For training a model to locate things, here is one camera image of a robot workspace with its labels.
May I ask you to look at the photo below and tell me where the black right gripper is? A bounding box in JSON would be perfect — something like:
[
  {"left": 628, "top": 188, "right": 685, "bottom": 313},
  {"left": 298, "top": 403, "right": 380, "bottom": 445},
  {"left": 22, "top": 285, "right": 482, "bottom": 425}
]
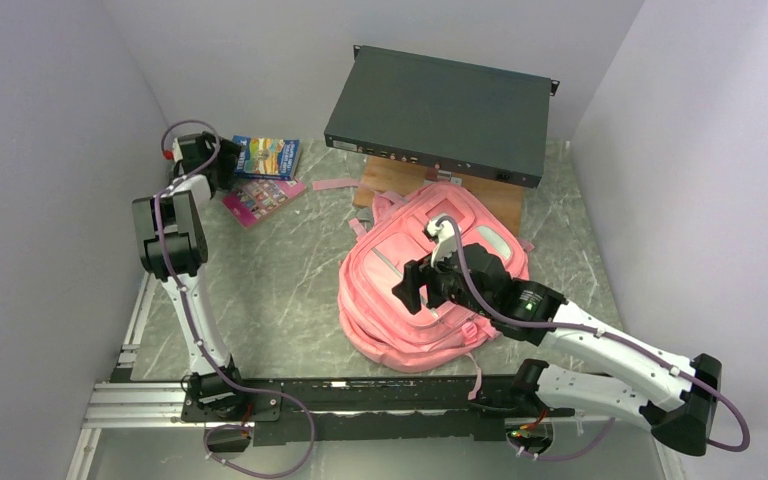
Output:
[{"left": 392, "top": 238, "right": 494, "bottom": 318}]

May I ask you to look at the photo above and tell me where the blue treehouse book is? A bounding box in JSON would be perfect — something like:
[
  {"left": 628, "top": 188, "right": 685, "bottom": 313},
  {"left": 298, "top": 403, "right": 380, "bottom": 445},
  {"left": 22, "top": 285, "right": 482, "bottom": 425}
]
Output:
[{"left": 232, "top": 135, "right": 301, "bottom": 181}]

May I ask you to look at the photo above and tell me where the pink student backpack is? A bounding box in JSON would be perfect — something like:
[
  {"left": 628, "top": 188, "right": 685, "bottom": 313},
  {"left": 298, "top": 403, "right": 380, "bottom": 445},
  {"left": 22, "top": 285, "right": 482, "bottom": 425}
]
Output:
[{"left": 337, "top": 182, "right": 531, "bottom": 373}]

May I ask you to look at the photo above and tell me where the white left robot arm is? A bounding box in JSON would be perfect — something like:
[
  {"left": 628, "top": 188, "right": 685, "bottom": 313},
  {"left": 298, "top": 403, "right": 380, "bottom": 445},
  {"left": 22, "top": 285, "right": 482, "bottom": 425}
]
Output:
[{"left": 131, "top": 131, "right": 248, "bottom": 420}]

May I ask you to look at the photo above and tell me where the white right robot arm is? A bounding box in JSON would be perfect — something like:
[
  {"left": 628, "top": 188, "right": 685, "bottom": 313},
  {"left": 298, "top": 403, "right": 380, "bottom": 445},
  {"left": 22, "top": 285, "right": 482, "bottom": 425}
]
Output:
[{"left": 392, "top": 244, "right": 722, "bottom": 456}]

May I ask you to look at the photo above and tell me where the pink sticker card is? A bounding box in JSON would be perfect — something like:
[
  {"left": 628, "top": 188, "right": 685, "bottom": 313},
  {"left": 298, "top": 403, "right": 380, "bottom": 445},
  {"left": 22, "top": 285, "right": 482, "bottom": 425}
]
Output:
[{"left": 222, "top": 179, "right": 307, "bottom": 228}]

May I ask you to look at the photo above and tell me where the wooden support block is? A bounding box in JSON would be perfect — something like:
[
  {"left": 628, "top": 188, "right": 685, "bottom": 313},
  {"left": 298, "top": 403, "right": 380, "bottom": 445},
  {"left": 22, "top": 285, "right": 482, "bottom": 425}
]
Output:
[{"left": 352, "top": 156, "right": 526, "bottom": 236}]

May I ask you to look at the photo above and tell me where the dark green rack device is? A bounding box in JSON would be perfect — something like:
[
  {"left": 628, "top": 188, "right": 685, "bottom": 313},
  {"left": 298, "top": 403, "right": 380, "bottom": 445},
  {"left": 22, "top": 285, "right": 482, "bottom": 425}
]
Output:
[{"left": 324, "top": 45, "right": 559, "bottom": 188}]

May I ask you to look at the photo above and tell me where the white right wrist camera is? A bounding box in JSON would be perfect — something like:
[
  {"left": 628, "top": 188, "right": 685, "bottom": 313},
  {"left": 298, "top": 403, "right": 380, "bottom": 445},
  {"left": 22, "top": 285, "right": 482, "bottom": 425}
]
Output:
[{"left": 425, "top": 215, "right": 460, "bottom": 267}]

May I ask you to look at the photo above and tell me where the grey metal bracket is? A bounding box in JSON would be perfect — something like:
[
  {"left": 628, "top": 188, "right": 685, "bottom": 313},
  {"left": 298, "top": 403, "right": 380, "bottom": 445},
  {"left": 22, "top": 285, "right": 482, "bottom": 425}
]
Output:
[{"left": 424, "top": 169, "right": 463, "bottom": 186}]

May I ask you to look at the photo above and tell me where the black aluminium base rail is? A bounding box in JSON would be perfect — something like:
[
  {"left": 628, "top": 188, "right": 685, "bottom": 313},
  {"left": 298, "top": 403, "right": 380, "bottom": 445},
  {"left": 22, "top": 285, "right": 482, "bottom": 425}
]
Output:
[{"left": 83, "top": 375, "right": 575, "bottom": 446}]

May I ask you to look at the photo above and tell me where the silver side rail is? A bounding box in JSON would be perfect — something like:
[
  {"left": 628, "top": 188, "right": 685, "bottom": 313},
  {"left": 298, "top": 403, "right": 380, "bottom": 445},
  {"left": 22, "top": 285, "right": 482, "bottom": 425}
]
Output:
[{"left": 115, "top": 273, "right": 159, "bottom": 369}]

